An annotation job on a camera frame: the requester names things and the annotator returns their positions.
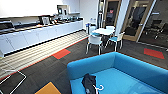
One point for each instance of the white cafe table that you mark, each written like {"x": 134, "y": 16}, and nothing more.
{"x": 104, "y": 31}

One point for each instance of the white cafe chair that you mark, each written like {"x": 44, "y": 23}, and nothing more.
{"x": 95, "y": 40}
{"x": 110, "y": 27}

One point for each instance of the white chair teal seat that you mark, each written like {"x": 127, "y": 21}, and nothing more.
{"x": 116, "y": 39}
{"x": 94, "y": 32}

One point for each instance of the white clothes hanger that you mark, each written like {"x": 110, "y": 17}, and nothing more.
{"x": 100, "y": 88}

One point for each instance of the white kitchen counter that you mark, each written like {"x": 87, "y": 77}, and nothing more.
{"x": 33, "y": 36}

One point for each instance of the white upper wall cabinets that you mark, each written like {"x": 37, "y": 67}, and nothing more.
{"x": 30, "y": 6}

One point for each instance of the blue waste bin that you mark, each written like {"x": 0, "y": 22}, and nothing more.
{"x": 89, "y": 27}

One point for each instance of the black garment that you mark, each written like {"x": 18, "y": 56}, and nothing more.
{"x": 89, "y": 81}

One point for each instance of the small dark countertop appliance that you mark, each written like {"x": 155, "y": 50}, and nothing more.
{"x": 44, "y": 20}

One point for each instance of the black office chair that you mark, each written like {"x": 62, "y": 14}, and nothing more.
{"x": 160, "y": 28}

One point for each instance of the black microwave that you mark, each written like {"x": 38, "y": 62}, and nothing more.
{"x": 6, "y": 25}

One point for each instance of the blue sofa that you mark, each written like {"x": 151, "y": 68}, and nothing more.
{"x": 140, "y": 71}

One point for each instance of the black coffee machine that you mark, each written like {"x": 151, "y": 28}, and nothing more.
{"x": 61, "y": 10}

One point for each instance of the wooden framed glass door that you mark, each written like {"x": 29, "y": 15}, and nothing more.
{"x": 112, "y": 13}
{"x": 138, "y": 21}

